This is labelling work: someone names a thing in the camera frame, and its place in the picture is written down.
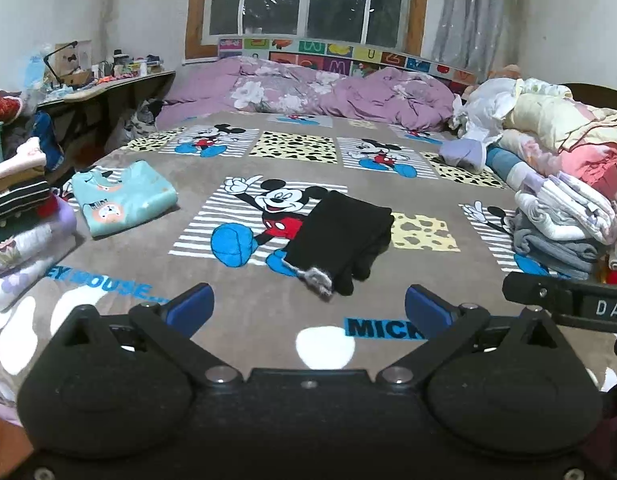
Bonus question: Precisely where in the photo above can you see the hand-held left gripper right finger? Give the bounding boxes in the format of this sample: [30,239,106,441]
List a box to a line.
[376,284,564,388]

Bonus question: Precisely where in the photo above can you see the folded teal printed shirt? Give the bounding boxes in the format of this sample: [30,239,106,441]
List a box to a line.
[71,161,179,239]

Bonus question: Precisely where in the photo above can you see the purple floral duvet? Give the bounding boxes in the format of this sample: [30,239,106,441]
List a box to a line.
[156,56,462,133]

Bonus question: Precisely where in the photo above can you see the stack of folded clothes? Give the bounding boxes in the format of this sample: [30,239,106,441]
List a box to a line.
[0,137,79,311]

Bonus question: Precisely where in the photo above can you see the grey sheer curtain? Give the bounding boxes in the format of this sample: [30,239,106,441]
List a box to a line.
[431,0,519,83]

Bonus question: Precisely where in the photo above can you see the cartoon mouse printed blanket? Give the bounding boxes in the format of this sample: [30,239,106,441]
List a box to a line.
[0,110,617,411]

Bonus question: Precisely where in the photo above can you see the colourful alphabet headboard panel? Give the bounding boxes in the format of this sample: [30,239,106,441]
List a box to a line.
[217,36,477,86]

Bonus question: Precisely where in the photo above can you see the orange plush toy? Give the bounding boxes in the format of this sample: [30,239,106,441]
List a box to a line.
[487,64,525,84]

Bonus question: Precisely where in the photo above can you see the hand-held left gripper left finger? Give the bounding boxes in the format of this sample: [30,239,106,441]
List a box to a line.
[48,282,244,388]

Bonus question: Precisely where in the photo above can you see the lavender garment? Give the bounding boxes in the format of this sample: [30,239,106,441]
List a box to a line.
[439,139,488,175]

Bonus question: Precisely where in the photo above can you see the grey striped cloth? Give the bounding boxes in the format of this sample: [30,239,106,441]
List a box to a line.
[119,99,165,142]

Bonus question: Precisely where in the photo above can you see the wooden framed window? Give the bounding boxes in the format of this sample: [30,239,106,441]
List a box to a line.
[186,0,429,61]

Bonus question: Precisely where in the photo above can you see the black pants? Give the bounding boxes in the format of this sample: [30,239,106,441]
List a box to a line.
[283,190,394,298]

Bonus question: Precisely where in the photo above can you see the black desk lamp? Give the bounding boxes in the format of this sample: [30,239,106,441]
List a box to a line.
[42,40,79,86]

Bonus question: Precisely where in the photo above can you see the clutter of small desk items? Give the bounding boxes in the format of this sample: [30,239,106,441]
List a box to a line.
[88,49,166,83]

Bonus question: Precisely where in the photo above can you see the pile of unfolded clothes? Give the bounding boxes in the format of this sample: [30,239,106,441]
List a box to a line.
[449,77,617,281]

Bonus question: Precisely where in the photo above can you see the wooden desk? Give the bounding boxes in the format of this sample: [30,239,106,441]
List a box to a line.
[36,70,176,161]

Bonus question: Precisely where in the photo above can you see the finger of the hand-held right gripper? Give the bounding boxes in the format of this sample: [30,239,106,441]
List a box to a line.
[503,271,574,318]

